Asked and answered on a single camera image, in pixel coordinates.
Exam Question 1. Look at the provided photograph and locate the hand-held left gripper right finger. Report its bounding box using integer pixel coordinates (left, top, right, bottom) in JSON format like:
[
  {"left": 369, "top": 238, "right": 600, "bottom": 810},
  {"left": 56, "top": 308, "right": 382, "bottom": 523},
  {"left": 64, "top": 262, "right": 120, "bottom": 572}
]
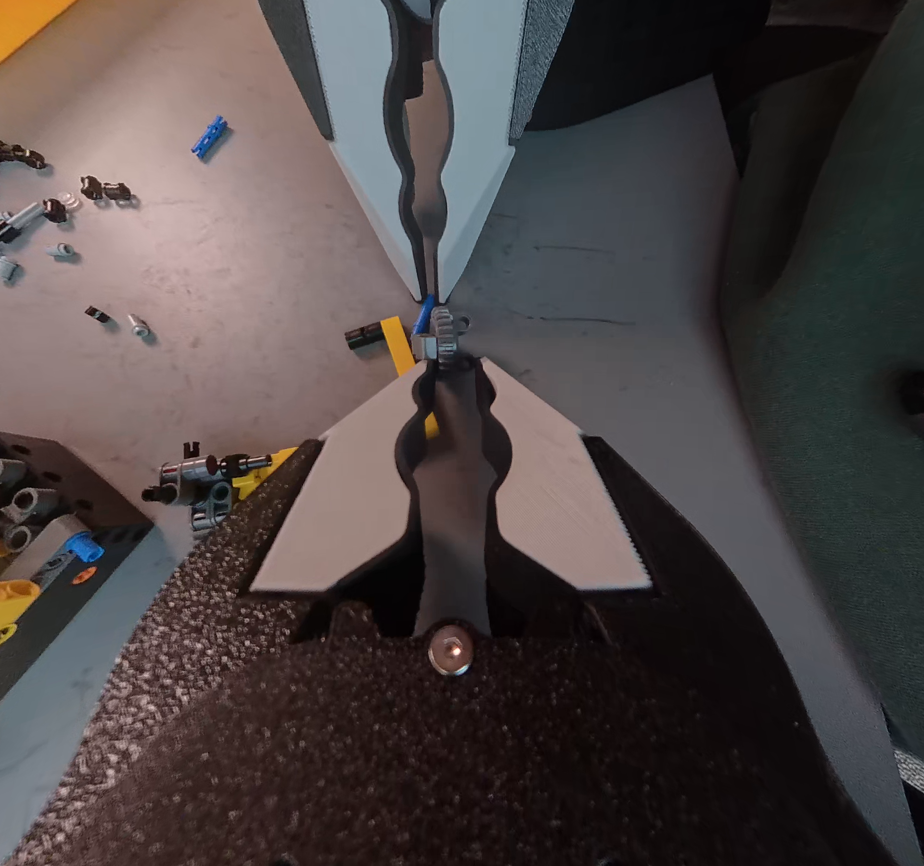
[{"left": 476, "top": 357, "right": 654, "bottom": 594}]

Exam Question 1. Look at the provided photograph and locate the pile of small lego pieces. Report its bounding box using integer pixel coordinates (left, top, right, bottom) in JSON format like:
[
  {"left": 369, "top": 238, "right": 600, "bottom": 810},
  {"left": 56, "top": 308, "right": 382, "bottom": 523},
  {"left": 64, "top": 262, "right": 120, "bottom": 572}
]
[{"left": 0, "top": 139, "right": 79, "bottom": 284}]

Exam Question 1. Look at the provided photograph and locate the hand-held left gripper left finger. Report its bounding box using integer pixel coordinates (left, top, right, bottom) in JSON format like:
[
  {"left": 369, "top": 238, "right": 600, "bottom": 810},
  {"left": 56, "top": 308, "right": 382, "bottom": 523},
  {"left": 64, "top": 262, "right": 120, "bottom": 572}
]
[{"left": 247, "top": 359, "right": 436, "bottom": 599}]

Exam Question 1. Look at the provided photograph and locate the yellow grey lego claw assembly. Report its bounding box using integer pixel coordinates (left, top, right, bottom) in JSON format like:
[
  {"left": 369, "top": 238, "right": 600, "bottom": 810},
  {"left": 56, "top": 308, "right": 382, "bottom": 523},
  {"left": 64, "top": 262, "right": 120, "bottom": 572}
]
[{"left": 141, "top": 440, "right": 298, "bottom": 531}]

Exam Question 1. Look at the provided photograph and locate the grey lego gear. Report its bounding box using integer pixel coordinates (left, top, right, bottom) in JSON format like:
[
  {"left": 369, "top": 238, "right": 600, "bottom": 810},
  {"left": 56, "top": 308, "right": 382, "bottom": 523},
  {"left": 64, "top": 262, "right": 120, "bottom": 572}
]
[{"left": 413, "top": 305, "right": 472, "bottom": 376}]

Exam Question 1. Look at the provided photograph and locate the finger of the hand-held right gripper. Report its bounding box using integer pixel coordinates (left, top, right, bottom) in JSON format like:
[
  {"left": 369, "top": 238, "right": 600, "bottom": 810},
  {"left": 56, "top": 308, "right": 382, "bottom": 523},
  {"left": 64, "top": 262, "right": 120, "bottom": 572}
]
[
  {"left": 296, "top": 0, "right": 428, "bottom": 303},
  {"left": 432, "top": 0, "right": 535, "bottom": 304}
]

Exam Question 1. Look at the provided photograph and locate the large yellow black lego model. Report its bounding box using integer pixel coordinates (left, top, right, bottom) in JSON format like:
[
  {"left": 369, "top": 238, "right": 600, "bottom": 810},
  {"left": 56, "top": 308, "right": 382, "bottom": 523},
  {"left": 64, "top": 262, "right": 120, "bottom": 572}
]
[{"left": 0, "top": 432, "right": 154, "bottom": 697}]

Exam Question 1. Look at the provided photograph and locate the yellow lego beam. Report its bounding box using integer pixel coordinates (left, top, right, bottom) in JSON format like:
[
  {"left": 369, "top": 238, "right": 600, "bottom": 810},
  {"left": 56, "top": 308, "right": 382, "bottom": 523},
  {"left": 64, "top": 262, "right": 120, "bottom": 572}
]
[{"left": 380, "top": 316, "right": 441, "bottom": 441}]

